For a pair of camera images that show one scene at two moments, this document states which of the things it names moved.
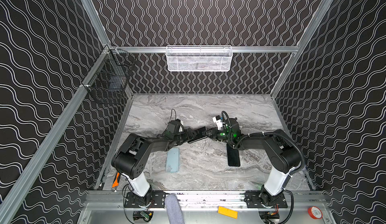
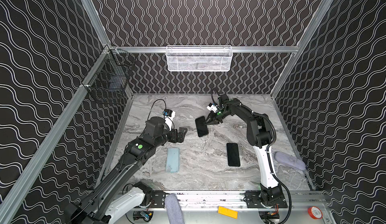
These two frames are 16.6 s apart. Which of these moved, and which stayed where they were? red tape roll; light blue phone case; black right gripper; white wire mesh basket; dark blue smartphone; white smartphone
Moved: black right gripper; white smartphone
Stayed: white wire mesh basket; red tape roll; dark blue smartphone; light blue phone case
